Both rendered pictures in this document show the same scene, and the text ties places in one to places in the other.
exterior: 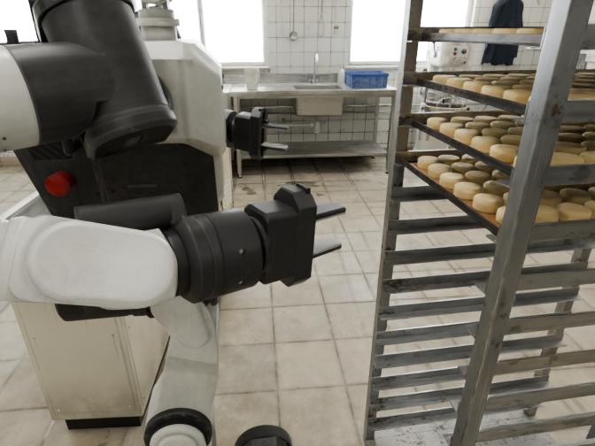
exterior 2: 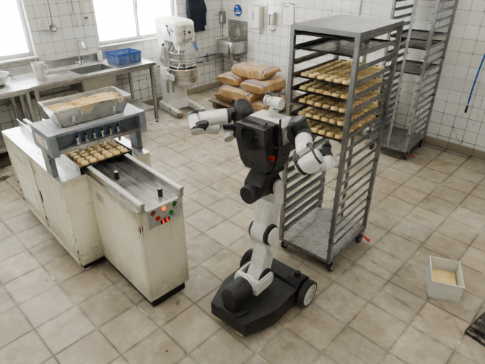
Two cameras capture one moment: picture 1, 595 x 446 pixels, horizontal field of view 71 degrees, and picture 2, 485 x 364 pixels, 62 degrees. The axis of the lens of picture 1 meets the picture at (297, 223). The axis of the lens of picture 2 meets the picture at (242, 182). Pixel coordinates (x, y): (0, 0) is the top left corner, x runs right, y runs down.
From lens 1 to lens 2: 2.12 m
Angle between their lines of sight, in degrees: 36
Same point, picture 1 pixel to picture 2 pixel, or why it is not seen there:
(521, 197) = (346, 132)
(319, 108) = (100, 85)
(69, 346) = (163, 253)
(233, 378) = (201, 253)
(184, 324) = (280, 191)
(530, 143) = (347, 121)
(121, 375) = (182, 260)
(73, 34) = (305, 126)
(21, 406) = (114, 315)
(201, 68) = not seen: hidden behind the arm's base
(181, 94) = not seen: hidden behind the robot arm
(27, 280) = (330, 165)
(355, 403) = not seen: hidden behind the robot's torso
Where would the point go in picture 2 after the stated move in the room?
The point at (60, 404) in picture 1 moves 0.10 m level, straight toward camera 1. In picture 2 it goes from (156, 290) to (169, 292)
